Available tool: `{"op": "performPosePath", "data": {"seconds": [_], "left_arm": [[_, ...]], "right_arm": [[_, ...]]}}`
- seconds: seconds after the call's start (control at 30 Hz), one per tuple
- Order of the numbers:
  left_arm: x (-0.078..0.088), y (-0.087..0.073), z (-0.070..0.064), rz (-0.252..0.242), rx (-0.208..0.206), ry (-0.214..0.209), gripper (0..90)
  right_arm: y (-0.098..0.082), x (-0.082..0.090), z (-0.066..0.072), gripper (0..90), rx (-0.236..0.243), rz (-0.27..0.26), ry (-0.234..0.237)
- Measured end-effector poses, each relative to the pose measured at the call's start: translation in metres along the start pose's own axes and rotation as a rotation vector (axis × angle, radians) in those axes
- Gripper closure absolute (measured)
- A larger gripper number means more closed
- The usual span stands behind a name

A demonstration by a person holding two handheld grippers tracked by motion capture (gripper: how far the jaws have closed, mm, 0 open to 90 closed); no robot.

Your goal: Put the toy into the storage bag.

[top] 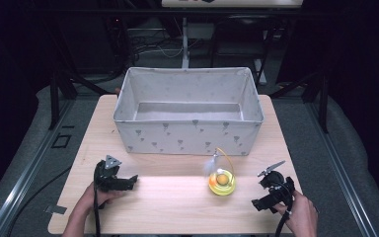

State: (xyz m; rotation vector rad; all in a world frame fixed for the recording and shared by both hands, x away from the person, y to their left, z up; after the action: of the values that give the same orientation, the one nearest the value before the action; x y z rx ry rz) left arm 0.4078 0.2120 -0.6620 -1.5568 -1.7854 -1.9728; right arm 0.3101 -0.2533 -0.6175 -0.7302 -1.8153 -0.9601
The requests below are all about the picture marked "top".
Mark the yellow feather cat toy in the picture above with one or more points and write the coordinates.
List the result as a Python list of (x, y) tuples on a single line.
[(222, 189)]

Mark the black tape square outline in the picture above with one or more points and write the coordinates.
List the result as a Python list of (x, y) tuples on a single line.
[(53, 141)]

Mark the short black tape strip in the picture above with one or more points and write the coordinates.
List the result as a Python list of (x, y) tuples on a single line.
[(67, 126)]

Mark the black metal frame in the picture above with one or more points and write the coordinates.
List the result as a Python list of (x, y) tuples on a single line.
[(324, 105), (54, 98)]

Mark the black chair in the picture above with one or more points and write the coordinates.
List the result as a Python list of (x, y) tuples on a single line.
[(240, 33)]

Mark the grey tape strip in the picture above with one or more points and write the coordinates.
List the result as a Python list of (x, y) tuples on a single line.
[(55, 209)]

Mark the person's left hand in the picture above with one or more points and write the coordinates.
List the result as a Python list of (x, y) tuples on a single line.
[(90, 200)]

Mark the person's right hand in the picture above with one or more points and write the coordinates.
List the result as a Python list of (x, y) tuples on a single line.
[(301, 217)]

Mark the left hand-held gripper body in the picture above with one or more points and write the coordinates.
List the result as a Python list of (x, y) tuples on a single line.
[(107, 177)]

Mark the metal floor rail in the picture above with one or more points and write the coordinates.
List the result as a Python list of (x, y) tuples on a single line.
[(339, 164), (29, 171)]

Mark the white stand pole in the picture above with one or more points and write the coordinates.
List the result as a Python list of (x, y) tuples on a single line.
[(185, 42)]

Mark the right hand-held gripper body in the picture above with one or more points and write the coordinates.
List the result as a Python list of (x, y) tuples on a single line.
[(278, 187)]

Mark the grey printed fabric storage box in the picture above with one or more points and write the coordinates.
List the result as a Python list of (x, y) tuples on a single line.
[(187, 138)]

